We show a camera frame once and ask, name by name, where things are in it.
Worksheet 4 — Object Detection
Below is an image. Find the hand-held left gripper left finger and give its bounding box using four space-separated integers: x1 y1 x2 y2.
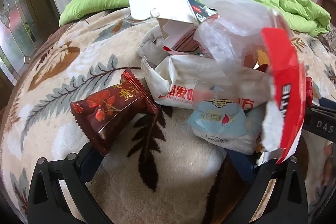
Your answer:
28 144 113 224

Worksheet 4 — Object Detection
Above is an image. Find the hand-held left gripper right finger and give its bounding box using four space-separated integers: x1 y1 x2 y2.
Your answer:
227 151 309 224

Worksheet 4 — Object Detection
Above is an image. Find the light blue snack packet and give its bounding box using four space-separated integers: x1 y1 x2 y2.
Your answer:
187 88 265 155

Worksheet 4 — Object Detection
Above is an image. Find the dark red candy wrapper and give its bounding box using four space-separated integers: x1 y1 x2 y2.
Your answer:
70 69 160 156

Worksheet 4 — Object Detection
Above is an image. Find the torn red and white packet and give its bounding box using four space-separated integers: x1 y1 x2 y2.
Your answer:
261 10 306 164

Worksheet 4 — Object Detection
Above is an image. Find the white wrapper with red print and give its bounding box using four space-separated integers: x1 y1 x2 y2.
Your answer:
140 54 273 110

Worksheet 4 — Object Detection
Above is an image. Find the person's right hand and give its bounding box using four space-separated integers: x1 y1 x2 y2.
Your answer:
322 143 336 188

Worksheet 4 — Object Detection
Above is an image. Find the leaf print blanket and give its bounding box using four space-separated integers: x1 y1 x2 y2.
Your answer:
0 7 336 224

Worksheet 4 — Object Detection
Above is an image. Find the grey-white crumpled wrapper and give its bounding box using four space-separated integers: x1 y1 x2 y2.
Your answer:
137 26 171 64

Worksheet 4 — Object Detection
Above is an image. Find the open red and white box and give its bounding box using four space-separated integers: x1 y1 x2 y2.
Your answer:
157 17 208 55

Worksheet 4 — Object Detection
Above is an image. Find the wooden door with glass pane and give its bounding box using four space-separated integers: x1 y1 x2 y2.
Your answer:
0 0 63 88

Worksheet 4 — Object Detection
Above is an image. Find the flat white cardboard box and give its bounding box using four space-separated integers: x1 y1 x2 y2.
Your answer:
129 0 221 25

